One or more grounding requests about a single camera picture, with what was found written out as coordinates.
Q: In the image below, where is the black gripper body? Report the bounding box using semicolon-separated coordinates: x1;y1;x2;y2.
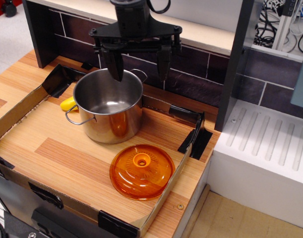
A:
89;0;182;53

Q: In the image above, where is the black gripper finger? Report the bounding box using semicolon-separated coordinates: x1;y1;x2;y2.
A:
157;46;172;82
101;48;123;82

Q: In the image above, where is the stainless steel metal pot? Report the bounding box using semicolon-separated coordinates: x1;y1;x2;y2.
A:
65;69;148;144

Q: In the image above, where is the orange transparent pot lid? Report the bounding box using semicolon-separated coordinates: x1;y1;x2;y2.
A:
109;144;175;200

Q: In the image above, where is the brown cardboard fence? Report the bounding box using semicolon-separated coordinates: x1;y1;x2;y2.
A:
0;63;213;238

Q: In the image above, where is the light wooden shelf board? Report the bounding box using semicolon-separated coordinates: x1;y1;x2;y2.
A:
32;0;235;56

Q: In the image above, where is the yellow plastic banana toy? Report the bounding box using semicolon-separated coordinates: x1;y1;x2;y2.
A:
60;96;78;112

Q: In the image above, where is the black tape right corner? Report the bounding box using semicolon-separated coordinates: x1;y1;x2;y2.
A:
169;105;213;160

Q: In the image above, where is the black caster wheel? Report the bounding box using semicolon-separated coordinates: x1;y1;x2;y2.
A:
1;0;17;17

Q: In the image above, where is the white ribbed drain board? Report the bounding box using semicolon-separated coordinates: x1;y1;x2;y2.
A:
207;100;303;228

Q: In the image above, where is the black tape front corner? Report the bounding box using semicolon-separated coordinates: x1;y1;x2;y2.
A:
98;210;140;238

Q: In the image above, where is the dark grey shelf post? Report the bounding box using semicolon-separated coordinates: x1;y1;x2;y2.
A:
215;0;254;132

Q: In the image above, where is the black cable bundle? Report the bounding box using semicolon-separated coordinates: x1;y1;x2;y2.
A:
252;0;303;53

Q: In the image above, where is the grey aluminium frame profile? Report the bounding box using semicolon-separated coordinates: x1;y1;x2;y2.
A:
272;0;302;51

